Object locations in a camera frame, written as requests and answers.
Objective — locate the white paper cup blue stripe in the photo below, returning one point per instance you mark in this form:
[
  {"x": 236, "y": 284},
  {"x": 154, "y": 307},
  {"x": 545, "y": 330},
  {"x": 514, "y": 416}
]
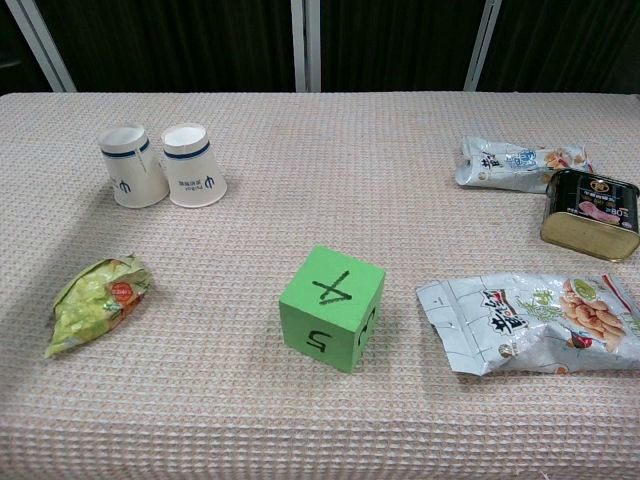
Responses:
[
  {"x": 192, "y": 170},
  {"x": 135, "y": 172}
]

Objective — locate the pink waffle-weave tablecloth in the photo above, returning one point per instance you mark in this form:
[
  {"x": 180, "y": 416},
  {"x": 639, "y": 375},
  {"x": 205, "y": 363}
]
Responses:
[{"x": 300, "y": 225}]

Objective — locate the green numbered foam cube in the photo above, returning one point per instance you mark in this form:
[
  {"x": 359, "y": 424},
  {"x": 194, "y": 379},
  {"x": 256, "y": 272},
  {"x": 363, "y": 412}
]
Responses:
[{"x": 327, "y": 310}]

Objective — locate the small silver snack bag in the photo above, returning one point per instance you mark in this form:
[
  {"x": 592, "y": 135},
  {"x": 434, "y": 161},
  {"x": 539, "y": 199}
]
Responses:
[{"x": 505, "y": 167}]

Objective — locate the large silver peanut snack bag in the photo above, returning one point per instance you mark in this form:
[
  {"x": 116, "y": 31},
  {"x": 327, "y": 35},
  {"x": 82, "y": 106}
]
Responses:
[{"x": 525, "y": 325}]

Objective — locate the crumpled green snack bag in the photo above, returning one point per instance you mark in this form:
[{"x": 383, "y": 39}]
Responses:
[{"x": 95, "y": 305}]

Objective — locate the black backdrop curtain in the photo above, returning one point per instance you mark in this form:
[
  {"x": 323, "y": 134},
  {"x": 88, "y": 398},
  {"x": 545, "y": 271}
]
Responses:
[{"x": 175, "y": 45}]

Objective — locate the black gold luncheon meat can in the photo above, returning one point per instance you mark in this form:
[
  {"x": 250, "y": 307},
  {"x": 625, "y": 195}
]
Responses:
[{"x": 590, "y": 210}]

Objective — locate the white metal frame post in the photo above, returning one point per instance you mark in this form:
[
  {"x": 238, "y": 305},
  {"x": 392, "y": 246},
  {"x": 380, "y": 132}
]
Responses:
[
  {"x": 305, "y": 45},
  {"x": 42, "y": 45},
  {"x": 481, "y": 45}
]

